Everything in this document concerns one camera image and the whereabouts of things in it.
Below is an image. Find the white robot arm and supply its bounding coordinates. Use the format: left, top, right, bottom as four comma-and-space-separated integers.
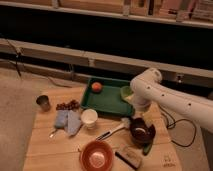
130, 68, 213, 133

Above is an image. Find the green plastic tray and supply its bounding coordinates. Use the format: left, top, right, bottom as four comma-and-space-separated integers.
81, 77, 134, 117

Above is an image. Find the orange bowl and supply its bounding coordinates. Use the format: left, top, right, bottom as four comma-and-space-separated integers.
79, 140, 114, 171

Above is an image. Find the bunch of red grapes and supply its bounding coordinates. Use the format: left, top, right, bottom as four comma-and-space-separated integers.
56, 100, 80, 110

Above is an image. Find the green vegetable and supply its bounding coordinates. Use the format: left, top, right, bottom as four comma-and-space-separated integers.
143, 142, 153, 156

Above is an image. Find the small metal cup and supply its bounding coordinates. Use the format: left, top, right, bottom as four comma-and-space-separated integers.
36, 95, 51, 112

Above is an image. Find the white paper cup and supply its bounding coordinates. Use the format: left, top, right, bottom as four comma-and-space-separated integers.
81, 109, 98, 129

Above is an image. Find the dark brown bowl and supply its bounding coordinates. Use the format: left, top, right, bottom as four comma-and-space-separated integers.
130, 119, 156, 145

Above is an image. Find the wooden board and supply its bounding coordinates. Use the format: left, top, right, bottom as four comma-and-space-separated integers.
23, 87, 182, 171

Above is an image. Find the green plastic cup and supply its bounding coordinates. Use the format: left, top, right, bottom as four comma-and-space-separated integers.
120, 86, 133, 102

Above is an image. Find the orange fruit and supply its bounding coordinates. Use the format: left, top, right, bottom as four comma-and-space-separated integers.
91, 82, 102, 93

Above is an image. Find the blue folded cloth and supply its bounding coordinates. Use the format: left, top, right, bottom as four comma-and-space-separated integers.
54, 110, 82, 136

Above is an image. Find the metal spoon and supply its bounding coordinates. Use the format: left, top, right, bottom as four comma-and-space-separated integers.
49, 129, 59, 138

